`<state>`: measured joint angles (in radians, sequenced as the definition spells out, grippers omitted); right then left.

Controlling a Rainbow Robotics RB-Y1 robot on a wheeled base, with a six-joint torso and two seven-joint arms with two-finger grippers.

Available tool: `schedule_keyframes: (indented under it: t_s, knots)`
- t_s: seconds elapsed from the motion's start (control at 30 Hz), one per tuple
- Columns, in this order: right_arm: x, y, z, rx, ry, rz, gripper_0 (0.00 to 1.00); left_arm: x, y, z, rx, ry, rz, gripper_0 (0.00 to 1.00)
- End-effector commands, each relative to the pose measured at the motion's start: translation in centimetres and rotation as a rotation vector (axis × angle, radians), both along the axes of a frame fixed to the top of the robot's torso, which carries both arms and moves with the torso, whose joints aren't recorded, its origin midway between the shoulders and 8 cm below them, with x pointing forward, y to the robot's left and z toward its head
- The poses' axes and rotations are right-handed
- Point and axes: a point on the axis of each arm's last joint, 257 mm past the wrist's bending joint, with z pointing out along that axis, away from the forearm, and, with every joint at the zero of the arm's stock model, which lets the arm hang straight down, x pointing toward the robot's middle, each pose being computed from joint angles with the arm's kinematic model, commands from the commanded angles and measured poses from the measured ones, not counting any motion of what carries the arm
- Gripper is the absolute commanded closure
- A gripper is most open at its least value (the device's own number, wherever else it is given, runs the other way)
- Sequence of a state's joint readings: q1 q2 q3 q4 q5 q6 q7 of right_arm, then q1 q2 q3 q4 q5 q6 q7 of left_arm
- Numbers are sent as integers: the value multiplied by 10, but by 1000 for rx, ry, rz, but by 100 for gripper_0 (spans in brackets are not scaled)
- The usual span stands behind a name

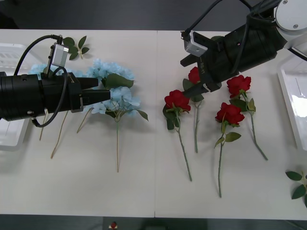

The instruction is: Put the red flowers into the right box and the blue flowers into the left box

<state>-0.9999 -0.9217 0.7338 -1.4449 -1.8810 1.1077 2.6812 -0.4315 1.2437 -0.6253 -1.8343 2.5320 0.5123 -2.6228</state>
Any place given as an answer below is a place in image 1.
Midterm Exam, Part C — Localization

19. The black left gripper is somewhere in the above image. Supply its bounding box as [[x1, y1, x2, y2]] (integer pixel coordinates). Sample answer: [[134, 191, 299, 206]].
[[37, 71, 113, 114]]

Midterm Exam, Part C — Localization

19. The red artificial rose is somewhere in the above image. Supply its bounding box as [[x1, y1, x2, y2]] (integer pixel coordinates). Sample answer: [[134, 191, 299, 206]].
[[162, 89, 193, 182], [225, 74, 269, 161], [213, 102, 246, 198], [182, 66, 205, 154]]

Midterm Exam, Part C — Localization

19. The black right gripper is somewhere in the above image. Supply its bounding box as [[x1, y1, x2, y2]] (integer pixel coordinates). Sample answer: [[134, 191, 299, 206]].
[[180, 37, 241, 98]]

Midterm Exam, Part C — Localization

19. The pale blue artificial flower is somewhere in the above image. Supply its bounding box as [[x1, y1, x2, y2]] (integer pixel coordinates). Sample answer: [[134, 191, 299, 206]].
[[76, 58, 135, 134], [92, 86, 149, 173]]

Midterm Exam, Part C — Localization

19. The green leaf twig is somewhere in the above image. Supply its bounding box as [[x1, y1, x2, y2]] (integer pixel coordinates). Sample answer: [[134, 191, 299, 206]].
[[285, 170, 307, 208], [62, 35, 90, 61]]

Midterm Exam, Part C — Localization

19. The shallow white box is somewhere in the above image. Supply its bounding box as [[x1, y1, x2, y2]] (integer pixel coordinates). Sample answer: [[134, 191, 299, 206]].
[[0, 43, 31, 152], [276, 47, 307, 152]]

